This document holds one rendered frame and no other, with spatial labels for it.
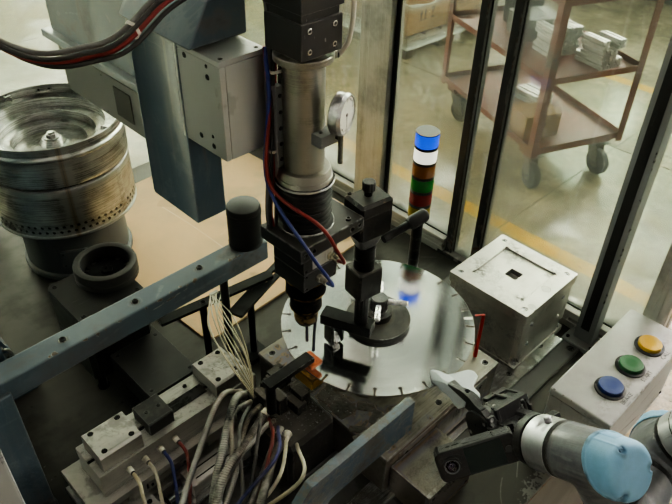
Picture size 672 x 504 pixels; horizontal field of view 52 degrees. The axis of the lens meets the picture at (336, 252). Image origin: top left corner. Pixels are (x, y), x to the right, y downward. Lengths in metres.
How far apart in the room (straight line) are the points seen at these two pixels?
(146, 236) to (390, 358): 0.81
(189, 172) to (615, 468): 0.63
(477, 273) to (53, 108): 0.98
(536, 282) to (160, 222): 0.92
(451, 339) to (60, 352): 0.61
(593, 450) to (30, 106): 1.31
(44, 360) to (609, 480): 0.75
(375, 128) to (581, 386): 0.78
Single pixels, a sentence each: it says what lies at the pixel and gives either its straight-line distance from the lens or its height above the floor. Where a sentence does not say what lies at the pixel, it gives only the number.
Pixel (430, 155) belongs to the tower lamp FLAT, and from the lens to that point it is 1.32.
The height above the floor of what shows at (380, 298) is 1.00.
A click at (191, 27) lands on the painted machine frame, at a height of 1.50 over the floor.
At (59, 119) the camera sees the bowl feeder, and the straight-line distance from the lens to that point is 1.66.
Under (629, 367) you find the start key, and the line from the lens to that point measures 1.29.
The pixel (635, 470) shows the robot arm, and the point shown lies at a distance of 0.91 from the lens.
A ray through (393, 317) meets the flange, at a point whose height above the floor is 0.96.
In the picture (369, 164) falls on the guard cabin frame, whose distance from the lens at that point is 1.73.
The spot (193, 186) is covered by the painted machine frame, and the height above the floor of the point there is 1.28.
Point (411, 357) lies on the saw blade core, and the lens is 1.14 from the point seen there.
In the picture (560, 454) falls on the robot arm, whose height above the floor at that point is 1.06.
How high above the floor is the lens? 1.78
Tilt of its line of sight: 38 degrees down
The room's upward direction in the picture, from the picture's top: 1 degrees clockwise
